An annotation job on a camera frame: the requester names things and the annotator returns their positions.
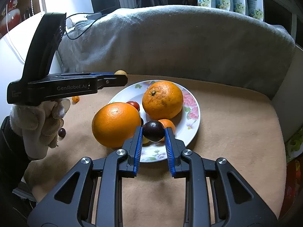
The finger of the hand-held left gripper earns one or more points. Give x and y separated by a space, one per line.
94 74
112 81

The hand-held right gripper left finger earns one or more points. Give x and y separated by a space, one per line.
138 151

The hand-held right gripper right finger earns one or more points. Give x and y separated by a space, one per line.
171 151

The tan longan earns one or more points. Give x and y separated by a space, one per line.
120 72

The dark purple plum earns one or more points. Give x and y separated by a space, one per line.
62 132
153 131

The small mandarin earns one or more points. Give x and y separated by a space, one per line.
169 124

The red tomato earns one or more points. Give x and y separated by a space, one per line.
132 104

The large smooth orange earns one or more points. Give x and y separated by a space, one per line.
116 125

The floral white plate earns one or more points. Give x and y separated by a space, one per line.
189 113

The person's left forearm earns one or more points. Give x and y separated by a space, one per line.
11 156

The person's left hand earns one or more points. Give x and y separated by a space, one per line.
35 123

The small orange kumquat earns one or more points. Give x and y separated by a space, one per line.
75 99

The speckled tangerine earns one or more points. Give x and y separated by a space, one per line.
162 100

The beige blanket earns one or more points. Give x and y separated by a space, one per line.
224 134

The grey blanket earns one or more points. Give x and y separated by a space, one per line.
177 40

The red figure decoration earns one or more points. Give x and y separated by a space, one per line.
10 14

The green printed bag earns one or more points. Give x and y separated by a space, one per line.
294 146

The red printed box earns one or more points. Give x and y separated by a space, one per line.
293 189

